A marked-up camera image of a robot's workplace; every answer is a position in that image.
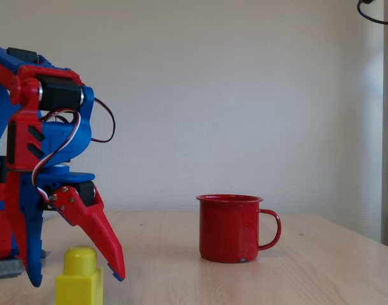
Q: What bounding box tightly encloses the black hanging cable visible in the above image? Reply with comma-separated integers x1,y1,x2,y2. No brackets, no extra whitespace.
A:
356,0,388,27

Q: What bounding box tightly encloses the red speckled enamel mug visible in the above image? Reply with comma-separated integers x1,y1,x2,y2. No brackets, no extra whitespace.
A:
196,194,283,264

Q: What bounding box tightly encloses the dark looped servo cable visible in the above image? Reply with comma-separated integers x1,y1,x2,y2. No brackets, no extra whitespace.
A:
90,97,117,144

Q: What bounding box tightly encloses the white red black servo cable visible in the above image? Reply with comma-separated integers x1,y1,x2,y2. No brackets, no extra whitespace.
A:
30,109,83,203

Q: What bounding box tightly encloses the yellow green toy block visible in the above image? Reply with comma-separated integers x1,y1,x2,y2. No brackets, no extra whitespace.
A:
55,245,105,305

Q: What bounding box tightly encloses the grey duct tape patch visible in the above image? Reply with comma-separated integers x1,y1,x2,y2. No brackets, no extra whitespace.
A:
0,250,52,281

